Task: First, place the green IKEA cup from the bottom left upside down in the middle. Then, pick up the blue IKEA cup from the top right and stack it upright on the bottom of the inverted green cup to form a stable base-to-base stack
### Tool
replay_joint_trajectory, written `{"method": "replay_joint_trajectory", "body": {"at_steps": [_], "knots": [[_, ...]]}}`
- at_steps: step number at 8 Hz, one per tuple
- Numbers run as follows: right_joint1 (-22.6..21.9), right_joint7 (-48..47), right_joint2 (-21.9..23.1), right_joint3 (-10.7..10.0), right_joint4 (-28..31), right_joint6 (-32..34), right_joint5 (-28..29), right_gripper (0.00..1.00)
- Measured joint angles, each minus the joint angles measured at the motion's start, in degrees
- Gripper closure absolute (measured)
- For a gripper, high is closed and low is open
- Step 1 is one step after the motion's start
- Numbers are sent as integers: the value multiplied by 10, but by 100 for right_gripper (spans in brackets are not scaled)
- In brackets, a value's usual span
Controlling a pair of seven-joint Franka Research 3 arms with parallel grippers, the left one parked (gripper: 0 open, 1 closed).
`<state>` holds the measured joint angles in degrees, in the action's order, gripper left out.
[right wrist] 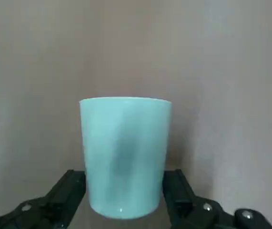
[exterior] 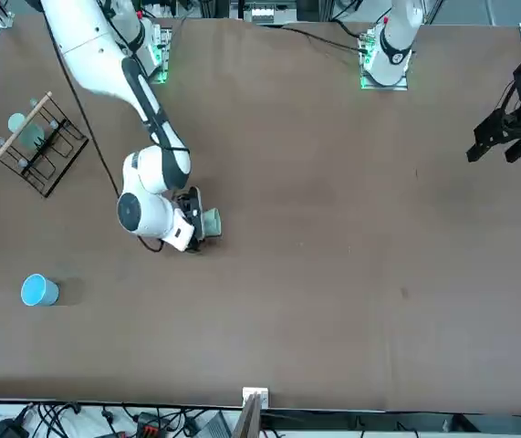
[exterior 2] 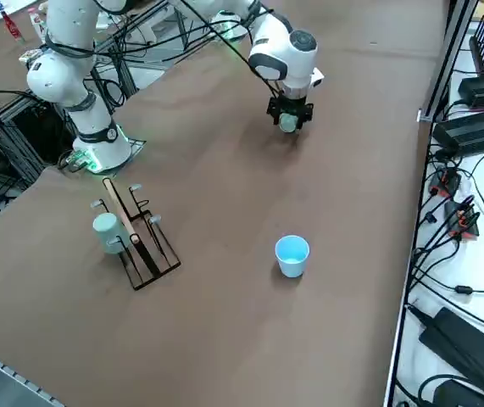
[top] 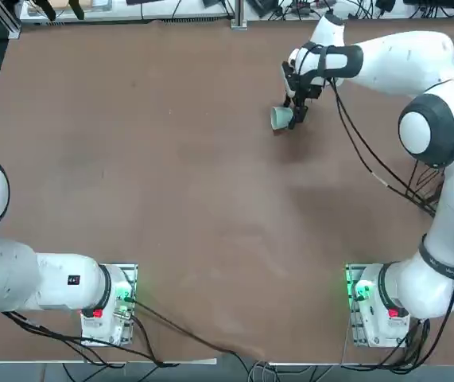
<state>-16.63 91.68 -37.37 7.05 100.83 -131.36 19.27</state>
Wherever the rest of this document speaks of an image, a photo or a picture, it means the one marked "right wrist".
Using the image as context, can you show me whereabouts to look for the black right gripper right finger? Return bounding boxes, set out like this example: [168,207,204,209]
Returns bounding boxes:
[162,169,272,229]

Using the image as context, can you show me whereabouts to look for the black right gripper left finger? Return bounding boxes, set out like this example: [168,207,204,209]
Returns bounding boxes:
[0,169,87,229]

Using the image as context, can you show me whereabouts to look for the pale green plastic cup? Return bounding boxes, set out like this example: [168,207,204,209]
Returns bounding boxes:
[79,96,173,219]

